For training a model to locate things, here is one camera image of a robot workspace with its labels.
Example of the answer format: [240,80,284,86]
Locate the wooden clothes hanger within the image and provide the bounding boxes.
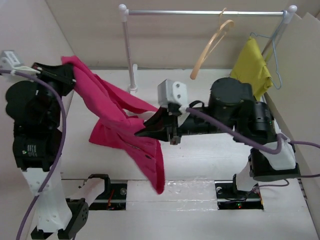
[189,7,235,80]

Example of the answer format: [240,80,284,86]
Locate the yellow shirt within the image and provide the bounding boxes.
[230,37,273,101]

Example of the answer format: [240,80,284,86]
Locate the black left arm base rail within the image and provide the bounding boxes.
[89,182,128,211]

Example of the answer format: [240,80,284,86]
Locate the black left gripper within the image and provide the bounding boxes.
[29,59,78,122]

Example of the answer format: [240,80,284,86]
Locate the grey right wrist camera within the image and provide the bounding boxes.
[157,79,189,108]

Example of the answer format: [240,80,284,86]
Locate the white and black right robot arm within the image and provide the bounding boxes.
[136,77,301,201]

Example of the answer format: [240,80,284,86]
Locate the light blue wire hanger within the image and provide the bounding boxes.
[249,9,287,90]

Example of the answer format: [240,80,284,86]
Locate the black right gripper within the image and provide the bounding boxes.
[135,103,237,144]

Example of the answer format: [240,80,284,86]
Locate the black right arm base rail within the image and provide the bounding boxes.
[214,180,264,210]

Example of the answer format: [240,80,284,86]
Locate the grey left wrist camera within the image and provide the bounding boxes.
[0,50,41,75]

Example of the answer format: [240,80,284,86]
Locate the pink trousers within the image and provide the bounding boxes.
[61,55,165,195]

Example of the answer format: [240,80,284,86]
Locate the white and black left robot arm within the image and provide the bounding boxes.
[5,62,112,240]

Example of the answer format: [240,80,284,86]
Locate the silver clothes rack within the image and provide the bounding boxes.
[118,4,298,94]

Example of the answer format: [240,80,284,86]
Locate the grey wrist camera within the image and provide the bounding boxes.
[157,79,189,108]
[0,50,41,75]

